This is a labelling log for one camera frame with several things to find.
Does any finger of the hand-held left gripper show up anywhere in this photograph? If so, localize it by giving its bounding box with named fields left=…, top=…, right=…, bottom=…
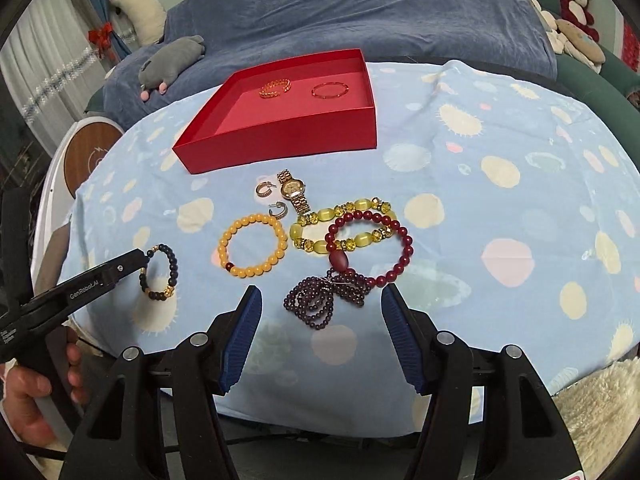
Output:
left=102, top=248, right=157, bottom=282

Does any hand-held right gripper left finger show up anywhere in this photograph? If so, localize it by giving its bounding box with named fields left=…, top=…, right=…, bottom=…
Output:
left=59, top=285, right=263, bottom=480

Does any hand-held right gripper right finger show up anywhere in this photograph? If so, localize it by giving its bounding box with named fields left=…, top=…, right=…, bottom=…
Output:
left=381, top=284, right=586, bottom=480

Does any dark bead bracelet gold charm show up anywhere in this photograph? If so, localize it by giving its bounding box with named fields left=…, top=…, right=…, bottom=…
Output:
left=138, top=243, right=180, bottom=303

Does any purple bead strand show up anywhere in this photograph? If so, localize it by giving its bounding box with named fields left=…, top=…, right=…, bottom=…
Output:
left=284, top=270, right=373, bottom=332

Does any orange bead bracelet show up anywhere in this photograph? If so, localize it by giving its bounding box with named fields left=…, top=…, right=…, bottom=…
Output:
left=216, top=214, right=287, bottom=277

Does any dark red bead bracelet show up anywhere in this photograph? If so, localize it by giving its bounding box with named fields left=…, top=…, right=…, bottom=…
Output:
left=324, top=211, right=415, bottom=288

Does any yellow crystal bead bracelet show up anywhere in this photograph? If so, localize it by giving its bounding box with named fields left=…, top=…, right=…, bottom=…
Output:
left=289, top=197, right=399, bottom=257

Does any gold wristwatch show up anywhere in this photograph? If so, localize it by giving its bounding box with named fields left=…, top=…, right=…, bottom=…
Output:
left=276, top=170, right=312, bottom=217

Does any red cardboard box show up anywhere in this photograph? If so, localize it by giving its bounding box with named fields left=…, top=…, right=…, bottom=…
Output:
left=172, top=48, right=378, bottom=175

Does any person's left hand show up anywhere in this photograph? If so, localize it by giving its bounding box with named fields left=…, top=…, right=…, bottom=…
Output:
left=0, top=341, right=84, bottom=447

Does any light blue dotted tablecloth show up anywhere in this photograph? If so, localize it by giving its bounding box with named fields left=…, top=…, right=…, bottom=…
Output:
left=59, top=60, right=640, bottom=436

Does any white side table wooden top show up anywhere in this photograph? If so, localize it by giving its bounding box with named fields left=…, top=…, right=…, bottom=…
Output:
left=30, top=115, right=126, bottom=306

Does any grey plush toy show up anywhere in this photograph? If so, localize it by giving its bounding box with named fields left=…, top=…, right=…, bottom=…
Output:
left=138, top=35, right=207, bottom=102

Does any white curtain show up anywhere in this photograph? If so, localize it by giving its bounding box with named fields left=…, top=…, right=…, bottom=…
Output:
left=0, top=0, right=108, bottom=156

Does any white fluffy rug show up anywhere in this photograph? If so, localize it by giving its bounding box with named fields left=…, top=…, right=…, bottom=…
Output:
left=552, top=355, right=640, bottom=480

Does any teal curtain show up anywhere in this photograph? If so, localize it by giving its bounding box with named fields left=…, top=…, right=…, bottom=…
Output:
left=97, top=0, right=133, bottom=68

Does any red ribbon bow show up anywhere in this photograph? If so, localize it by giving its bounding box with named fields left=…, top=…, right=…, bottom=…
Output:
left=88, top=22, right=117, bottom=61

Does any thin red bangle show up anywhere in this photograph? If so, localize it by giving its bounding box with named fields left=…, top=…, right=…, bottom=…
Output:
left=310, top=80, right=348, bottom=100

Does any long white plush toy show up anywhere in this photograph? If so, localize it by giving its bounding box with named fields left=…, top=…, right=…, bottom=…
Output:
left=107, top=0, right=167, bottom=46

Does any green sofa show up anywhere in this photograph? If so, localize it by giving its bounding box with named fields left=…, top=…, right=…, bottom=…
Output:
left=492, top=0, right=640, bottom=111

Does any blue covered sofa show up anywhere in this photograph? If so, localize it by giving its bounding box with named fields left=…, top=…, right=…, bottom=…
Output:
left=102, top=0, right=558, bottom=131

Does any beige round plush toy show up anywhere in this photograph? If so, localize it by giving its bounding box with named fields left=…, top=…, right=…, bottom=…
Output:
left=555, top=19, right=607, bottom=75

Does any small white plush toy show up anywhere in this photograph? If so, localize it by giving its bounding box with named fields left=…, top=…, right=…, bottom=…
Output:
left=529, top=0, right=566, bottom=55

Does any red plush toy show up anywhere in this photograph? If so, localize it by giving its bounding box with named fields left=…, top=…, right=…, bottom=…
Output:
left=551, top=0, right=600, bottom=43

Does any gold chain bracelet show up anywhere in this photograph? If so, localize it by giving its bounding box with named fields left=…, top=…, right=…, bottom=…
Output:
left=258, top=78, right=293, bottom=99

